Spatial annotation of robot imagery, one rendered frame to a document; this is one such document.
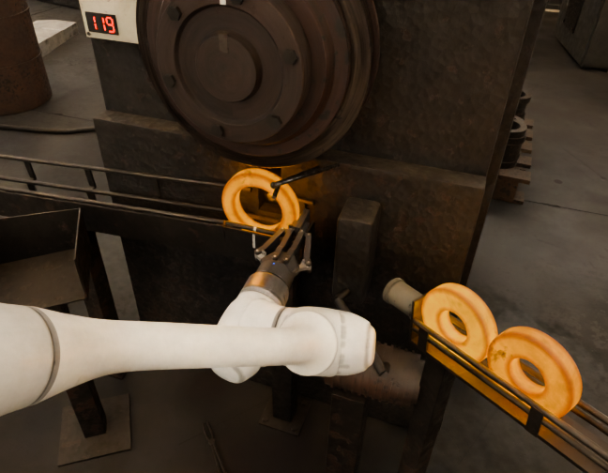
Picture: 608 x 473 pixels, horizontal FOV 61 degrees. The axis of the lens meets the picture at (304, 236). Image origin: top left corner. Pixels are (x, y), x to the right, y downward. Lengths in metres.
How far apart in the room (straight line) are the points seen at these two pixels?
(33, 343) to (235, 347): 0.27
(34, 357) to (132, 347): 0.15
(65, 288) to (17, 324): 0.78
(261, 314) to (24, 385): 0.47
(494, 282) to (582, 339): 0.39
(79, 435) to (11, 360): 1.27
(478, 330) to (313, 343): 0.33
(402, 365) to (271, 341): 0.49
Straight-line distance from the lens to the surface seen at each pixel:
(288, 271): 1.03
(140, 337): 0.66
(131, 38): 1.31
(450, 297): 0.99
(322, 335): 0.82
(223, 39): 0.93
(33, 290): 1.34
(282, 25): 0.89
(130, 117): 1.40
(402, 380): 1.17
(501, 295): 2.25
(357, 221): 1.10
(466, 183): 1.14
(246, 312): 0.92
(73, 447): 1.76
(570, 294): 2.38
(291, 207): 1.16
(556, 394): 0.95
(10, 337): 0.52
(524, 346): 0.94
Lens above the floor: 1.42
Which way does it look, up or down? 37 degrees down
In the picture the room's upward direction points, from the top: 2 degrees clockwise
